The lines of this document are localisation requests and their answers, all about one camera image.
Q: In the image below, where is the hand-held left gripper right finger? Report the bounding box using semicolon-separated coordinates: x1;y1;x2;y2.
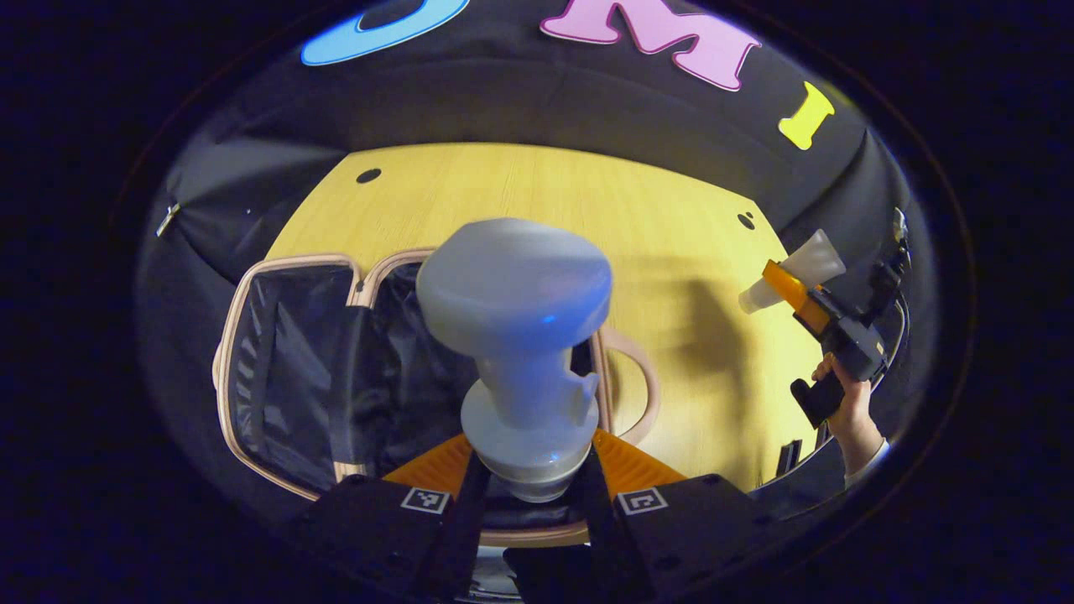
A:
577;428;781;604

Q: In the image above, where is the white squeeze tube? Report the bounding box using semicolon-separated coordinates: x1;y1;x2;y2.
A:
738;229;847;315

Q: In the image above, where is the black backdrop cloth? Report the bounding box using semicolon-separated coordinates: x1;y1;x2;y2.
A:
138;0;936;538

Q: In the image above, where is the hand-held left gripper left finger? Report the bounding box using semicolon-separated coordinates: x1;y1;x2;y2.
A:
284;432;493;604

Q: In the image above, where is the pink suitcase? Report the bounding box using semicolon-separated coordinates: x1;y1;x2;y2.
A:
214;247;661;548

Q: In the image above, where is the white pump bottle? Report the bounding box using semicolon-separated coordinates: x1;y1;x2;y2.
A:
415;217;614;504

